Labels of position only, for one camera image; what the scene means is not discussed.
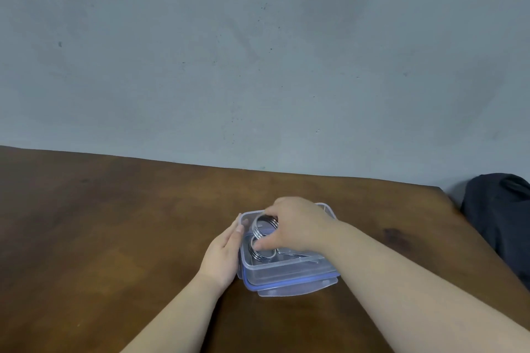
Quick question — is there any dark fabric bag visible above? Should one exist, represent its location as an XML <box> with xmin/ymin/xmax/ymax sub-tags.
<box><xmin>460</xmin><ymin>173</ymin><xmax>530</xmax><ymax>279</ymax></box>

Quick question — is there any person's left forearm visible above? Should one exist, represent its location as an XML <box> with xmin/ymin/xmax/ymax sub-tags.
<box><xmin>120</xmin><ymin>271</ymin><xmax>226</xmax><ymax>353</ymax></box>

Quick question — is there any person's left hand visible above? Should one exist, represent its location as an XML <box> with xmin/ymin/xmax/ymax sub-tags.
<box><xmin>200</xmin><ymin>213</ymin><xmax>244</xmax><ymax>289</ymax></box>

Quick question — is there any metal torsion spring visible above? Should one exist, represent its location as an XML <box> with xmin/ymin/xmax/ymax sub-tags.
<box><xmin>252</xmin><ymin>214</ymin><xmax>279</xmax><ymax>238</ymax></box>
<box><xmin>248</xmin><ymin>236</ymin><xmax>319</xmax><ymax>262</ymax></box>

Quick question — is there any person's right hand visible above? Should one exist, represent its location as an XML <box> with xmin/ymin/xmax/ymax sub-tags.
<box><xmin>253</xmin><ymin>197</ymin><xmax>344</xmax><ymax>252</ymax></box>

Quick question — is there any clear plastic container blue seal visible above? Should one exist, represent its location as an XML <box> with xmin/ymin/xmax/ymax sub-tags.
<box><xmin>237</xmin><ymin>202</ymin><xmax>341</xmax><ymax>297</ymax></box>

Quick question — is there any person's right forearm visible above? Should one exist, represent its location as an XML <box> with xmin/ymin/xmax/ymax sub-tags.
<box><xmin>323</xmin><ymin>221</ymin><xmax>530</xmax><ymax>353</ymax></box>

